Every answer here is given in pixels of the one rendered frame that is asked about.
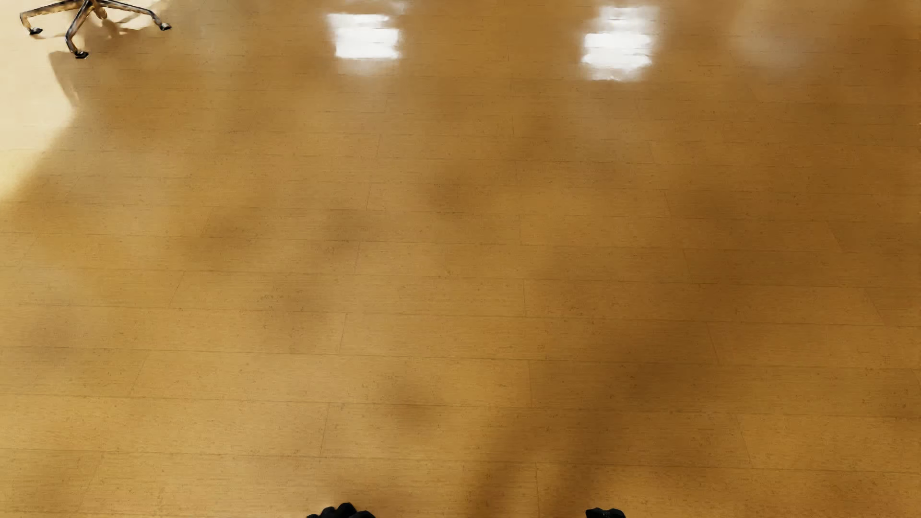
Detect chrome office chair base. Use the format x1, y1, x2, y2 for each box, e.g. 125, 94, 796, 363
19, 0, 172, 60

